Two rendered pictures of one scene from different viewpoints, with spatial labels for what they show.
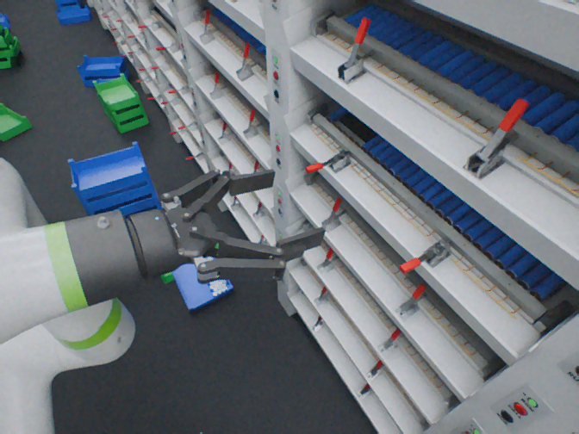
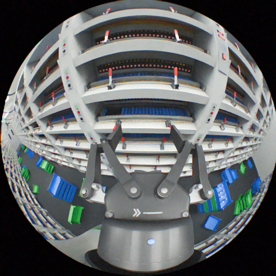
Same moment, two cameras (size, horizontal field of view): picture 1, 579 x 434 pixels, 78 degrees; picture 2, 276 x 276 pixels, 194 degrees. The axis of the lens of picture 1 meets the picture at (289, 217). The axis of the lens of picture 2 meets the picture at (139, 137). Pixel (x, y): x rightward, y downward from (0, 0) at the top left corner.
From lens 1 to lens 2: 0.39 m
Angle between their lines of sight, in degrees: 37
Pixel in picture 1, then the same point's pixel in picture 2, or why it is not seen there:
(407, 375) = (166, 161)
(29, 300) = not seen: outside the picture
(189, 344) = not seen: hidden behind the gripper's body
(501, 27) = (168, 49)
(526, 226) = (194, 95)
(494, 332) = (191, 128)
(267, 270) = (202, 153)
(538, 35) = (178, 49)
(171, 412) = not seen: hidden behind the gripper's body
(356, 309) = (144, 161)
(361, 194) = (134, 125)
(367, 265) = (144, 147)
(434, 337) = (171, 146)
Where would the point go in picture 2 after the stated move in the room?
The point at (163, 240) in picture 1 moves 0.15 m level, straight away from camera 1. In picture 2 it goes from (190, 233) to (36, 183)
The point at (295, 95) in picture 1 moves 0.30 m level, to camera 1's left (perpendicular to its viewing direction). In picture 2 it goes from (88, 114) to (43, 148)
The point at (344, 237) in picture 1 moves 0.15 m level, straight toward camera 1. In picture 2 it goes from (131, 146) to (146, 160)
